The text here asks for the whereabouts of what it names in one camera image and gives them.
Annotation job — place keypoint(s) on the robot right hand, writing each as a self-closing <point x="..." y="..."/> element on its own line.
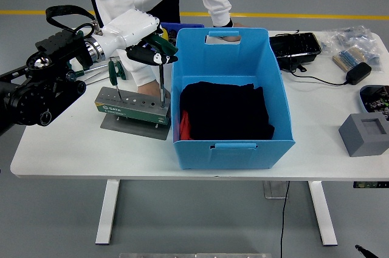
<point x="362" y="249"/>

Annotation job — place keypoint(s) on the person's right hand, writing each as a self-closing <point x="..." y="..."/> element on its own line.
<point x="150" y="89"/>

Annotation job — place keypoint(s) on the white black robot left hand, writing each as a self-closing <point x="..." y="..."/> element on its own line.
<point x="130" y="27"/>

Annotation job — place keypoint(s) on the person's left hand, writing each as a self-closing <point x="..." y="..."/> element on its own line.
<point x="229" y="38"/>

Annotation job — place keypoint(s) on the green metal hex key stand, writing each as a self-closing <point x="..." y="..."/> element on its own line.
<point x="127" y="112"/>

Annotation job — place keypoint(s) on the large blue folding box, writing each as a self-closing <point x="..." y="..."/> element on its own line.
<point x="231" y="158"/>

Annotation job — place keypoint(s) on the person's right forearm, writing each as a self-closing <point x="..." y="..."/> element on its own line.
<point x="139" y="73"/>

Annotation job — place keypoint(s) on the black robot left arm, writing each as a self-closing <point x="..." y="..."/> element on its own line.
<point x="39" y="94"/>

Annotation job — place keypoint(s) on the black parts in bin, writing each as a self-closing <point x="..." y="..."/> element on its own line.
<point x="172" y="33"/>

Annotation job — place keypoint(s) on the small dark blue bin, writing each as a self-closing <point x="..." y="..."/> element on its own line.
<point x="188" y="25"/>

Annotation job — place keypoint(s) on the red cloth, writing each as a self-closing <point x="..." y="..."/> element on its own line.
<point x="184" y="127"/>

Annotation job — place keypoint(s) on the white table leg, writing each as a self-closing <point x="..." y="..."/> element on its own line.
<point x="106" y="209"/>
<point x="323" y="212"/>

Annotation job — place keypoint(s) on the table control panel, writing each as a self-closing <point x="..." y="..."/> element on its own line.
<point x="370" y="184"/>

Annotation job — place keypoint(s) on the black plastic tray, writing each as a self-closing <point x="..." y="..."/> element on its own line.
<point x="294" y="45"/>

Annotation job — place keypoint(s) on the black cloth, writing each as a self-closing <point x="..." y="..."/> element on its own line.
<point x="225" y="112"/>

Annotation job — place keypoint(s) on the grey block with recess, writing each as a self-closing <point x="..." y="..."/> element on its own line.
<point x="364" y="145"/>

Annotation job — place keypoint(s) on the grey table foot plate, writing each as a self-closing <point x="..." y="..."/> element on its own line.
<point x="273" y="191"/>

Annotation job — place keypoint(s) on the resistor strip bundle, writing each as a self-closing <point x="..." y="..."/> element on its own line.
<point x="346" y="57"/>

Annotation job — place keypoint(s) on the clear plastic parts bag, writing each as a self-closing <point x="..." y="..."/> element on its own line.
<point x="349" y="36"/>

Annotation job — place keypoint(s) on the black power adapter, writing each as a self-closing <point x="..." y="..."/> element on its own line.
<point x="358" y="73"/>

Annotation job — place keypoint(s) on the grey-blue tray of parts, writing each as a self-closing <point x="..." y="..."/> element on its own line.
<point x="373" y="94"/>

